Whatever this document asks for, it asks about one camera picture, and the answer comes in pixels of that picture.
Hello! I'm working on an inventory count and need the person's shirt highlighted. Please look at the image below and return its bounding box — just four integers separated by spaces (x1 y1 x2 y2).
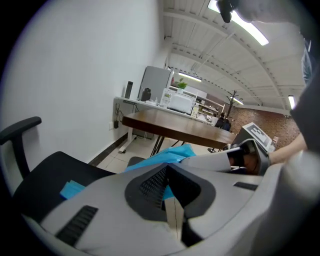
289 37 320 153

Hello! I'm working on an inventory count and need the black jar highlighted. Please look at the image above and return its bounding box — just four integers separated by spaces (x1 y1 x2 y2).
140 87 152 102

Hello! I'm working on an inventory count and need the white desk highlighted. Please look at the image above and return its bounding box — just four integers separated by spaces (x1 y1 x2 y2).
113 96 216 154

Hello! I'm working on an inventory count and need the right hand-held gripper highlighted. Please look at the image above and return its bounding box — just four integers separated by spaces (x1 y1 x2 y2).
179 121 274 176

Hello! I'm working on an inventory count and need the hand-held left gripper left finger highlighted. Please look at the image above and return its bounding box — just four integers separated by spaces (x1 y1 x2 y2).
39 162 188 256

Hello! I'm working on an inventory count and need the green potted plant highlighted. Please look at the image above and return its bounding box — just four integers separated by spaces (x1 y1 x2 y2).
176 77 188 95

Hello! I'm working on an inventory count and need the white microwave oven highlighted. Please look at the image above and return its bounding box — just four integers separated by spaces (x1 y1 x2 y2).
166 92 198 116

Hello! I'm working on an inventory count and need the black tall cylinder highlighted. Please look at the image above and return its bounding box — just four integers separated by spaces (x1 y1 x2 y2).
124 80 134 100

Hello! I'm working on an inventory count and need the person's head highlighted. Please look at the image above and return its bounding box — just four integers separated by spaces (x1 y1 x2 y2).
231 0 303 26

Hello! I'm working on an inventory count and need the black office chair with armrest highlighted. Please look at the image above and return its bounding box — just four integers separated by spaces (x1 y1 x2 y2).
0 116 146 223

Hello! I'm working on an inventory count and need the brown wooden table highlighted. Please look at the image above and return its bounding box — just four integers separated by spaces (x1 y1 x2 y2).
121 108 237 154

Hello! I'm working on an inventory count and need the black head-worn camera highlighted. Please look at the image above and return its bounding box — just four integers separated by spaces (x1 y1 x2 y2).
216 0 237 24

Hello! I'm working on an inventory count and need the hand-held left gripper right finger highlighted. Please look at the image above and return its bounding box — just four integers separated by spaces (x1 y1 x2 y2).
166 161 266 248

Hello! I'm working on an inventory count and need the black coat rack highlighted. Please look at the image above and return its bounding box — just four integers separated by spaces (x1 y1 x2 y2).
226 89 238 126

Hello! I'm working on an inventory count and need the person's right forearm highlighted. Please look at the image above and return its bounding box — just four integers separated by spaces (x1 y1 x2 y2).
268 133 308 165

